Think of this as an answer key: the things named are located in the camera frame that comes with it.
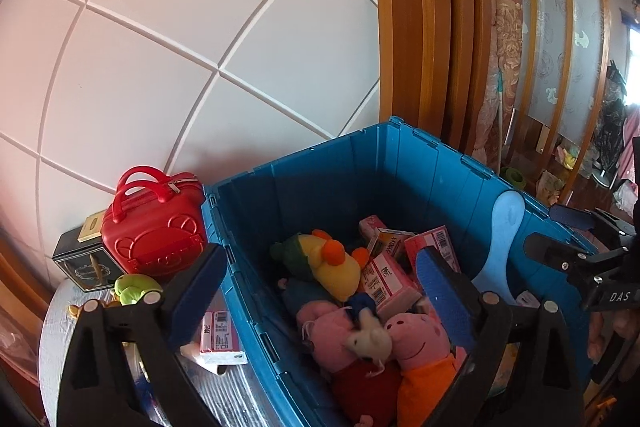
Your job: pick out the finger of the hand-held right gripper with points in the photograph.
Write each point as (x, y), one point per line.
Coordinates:
(550, 249)
(570, 216)

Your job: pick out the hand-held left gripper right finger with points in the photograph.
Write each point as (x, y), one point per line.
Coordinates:
(435, 282)

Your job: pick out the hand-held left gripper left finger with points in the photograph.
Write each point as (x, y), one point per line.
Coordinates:
(200, 302)

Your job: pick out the blue boomerang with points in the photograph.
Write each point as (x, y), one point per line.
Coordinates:
(500, 232)

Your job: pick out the pink pig plush orange dress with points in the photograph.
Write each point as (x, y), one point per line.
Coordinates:
(415, 337)

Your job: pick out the brown white carton box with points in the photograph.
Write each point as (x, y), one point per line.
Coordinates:
(390, 244)

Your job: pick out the white mouse plush blue dress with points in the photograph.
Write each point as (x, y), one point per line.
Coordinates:
(367, 337)

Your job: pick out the yellow duck plush green hat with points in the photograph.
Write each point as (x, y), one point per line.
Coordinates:
(335, 277)

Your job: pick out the pink pig plush red dress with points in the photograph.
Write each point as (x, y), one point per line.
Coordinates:
(325, 322)

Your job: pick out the blue plastic container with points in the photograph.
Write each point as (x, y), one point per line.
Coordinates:
(350, 167)

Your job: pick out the person's right hand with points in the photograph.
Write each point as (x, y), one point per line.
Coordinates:
(612, 332)

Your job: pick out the large green frog plush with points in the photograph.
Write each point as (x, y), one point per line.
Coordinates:
(135, 289)

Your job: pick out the green round floor item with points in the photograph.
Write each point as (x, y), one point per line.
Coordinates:
(512, 178)

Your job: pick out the red small suitcase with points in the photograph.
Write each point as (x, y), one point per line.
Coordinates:
(145, 237)

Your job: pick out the dark blue fabric item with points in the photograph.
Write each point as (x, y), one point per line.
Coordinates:
(300, 292)

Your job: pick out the dark hanging clothes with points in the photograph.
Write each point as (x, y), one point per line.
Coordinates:
(611, 122)

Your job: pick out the striped white bed sheet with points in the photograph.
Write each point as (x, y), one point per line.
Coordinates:
(240, 399)

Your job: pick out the brown bear plush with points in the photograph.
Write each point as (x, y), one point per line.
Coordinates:
(75, 309)

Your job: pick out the black gift bag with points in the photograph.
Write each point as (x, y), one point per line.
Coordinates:
(75, 267)

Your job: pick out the small gold box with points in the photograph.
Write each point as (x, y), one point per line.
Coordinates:
(91, 227)

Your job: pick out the frosted glass sliding door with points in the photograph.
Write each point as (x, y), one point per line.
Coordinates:
(550, 57)

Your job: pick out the rolled patterned mat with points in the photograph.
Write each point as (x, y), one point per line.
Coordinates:
(505, 32)

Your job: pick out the white padded headboard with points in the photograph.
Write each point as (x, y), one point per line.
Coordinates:
(150, 57)

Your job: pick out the wooden headboard frame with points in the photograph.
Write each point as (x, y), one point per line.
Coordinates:
(415, 7)

